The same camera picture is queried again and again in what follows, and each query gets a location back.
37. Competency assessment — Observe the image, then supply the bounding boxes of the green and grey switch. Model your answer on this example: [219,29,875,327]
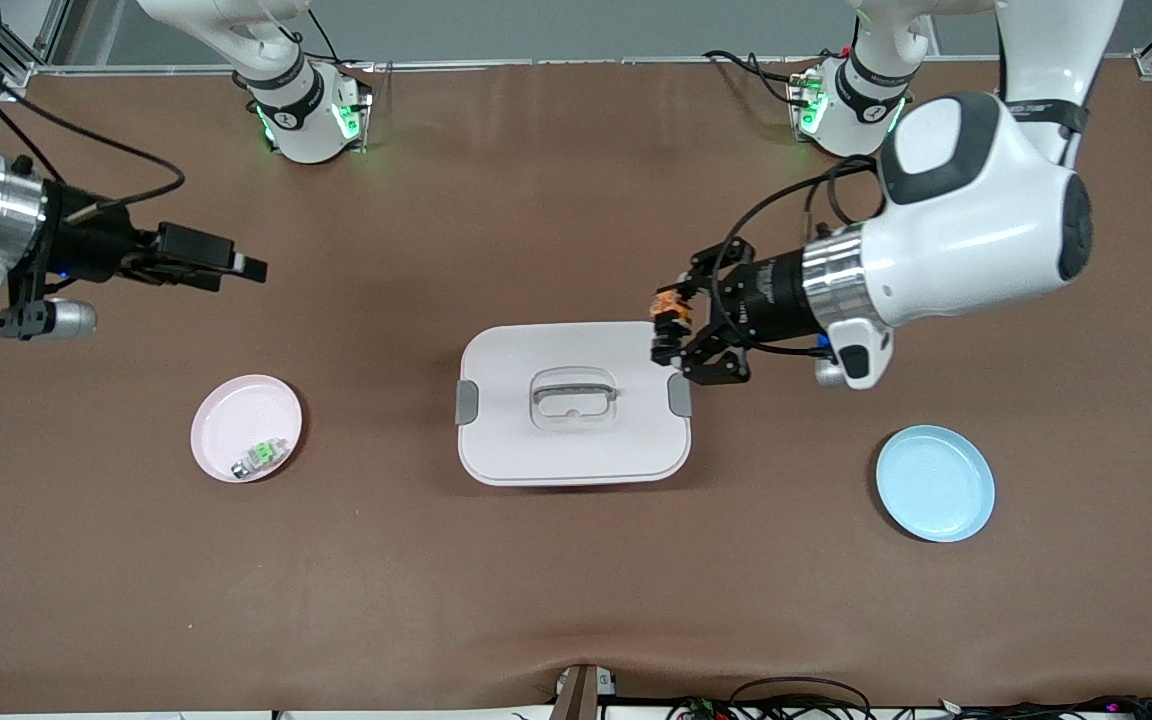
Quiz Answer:
[230,437,291,480]

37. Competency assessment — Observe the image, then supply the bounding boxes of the bundle of thin cables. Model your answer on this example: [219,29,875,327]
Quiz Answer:
[666,694,1152,720]

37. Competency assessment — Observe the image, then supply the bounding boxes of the black looped cable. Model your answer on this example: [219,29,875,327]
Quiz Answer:
[729,676,873,720]

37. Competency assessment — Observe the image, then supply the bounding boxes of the black base cable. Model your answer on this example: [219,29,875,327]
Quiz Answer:
[703,48,819,107]
[271,8,377,101]

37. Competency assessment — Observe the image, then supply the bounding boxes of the orange and black switch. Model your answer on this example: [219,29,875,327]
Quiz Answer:
[649,286,694,367]

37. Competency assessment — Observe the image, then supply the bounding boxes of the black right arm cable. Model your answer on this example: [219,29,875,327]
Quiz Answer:
[0,63,187,212]

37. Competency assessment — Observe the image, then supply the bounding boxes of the grey camera stand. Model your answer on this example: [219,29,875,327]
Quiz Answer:
[548,663,620,720]

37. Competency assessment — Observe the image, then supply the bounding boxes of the light blue round plate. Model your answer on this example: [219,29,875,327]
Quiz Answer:
[876,425,996,544]

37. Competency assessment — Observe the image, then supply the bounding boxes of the white lidded box grey latches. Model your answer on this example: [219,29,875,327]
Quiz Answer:
[455,321,694,488]

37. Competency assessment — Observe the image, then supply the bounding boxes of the brown table mat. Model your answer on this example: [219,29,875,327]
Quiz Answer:
[0,60,1152,716]

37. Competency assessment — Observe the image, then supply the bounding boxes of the pink round plate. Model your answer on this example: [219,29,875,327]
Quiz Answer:
[190,374,304,484]

